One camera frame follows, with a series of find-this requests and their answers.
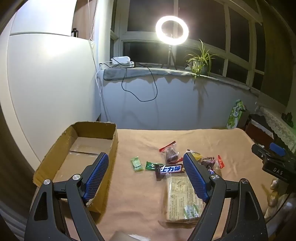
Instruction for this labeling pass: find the clear red-sealed dark snack packet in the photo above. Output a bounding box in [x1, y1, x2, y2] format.
[200, 155, 225, 171]
[159, 141, 180, 163]

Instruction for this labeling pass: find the white cable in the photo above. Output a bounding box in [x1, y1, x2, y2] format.
[95, 62, 109, 121]

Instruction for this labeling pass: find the dark furniture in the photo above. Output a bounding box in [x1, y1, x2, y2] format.
[245, 113, 275, 149]

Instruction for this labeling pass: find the light green candy packet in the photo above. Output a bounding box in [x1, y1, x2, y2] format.
[130, 156, 143, 172]

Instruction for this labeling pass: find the clear packet with yellow snack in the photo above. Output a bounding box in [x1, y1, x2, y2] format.
[187, 149, 204, 161]

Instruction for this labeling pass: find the grey windowsill mat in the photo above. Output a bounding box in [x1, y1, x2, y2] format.
[103, 67, 251, 92]

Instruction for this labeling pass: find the dark green candy packet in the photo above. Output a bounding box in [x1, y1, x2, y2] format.
[145, 161, 160, 172]

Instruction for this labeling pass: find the large clear cracker packet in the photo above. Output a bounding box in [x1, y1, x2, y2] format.
[165, 175, 208, 223]

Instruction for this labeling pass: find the window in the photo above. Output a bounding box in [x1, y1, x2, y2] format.
[111, 0, 266, 91]

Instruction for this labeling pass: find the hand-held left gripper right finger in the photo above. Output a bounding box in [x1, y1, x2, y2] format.
[183, 152, 269, 241]

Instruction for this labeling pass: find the white lace cloth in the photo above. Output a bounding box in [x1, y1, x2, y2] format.
[257, 105, 296, 151]

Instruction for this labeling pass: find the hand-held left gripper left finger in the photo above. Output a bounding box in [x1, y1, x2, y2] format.
[24, 152, 109, 241]

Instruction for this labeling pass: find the dark small object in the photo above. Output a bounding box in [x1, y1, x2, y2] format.
[281, 112, 296, 128]

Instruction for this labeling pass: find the white cabinet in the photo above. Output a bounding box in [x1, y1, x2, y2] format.
[0, 0, 102, 163]

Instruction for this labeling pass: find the potted spider plant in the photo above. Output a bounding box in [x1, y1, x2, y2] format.
[185, 39, 218, 84]

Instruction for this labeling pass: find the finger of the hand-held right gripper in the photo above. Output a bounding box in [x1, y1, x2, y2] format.
[252, 144, 270, 161]
[269, 142, 286, 157]

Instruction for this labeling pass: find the cardboard box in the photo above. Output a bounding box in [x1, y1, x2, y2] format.
[33, 121, 119, 213]

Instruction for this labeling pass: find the ring light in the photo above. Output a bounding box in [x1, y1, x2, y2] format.
[155, 15, 190, 46]

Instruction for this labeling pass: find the black tripod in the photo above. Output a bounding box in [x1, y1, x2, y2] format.
[161, 44, 178, 70]

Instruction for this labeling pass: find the green printed bag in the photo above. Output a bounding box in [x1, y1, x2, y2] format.
[226, 100, 246, 130]

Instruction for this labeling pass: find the white electronic device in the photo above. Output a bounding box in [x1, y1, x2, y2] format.
[110, 56, 135, 68]

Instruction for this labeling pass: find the wooden wardrobe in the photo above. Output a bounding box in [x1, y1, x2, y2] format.
[72, 0, 97, 41]

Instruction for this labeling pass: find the black cable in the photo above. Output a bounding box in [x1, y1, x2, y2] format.
[121, 62, 159, 102]

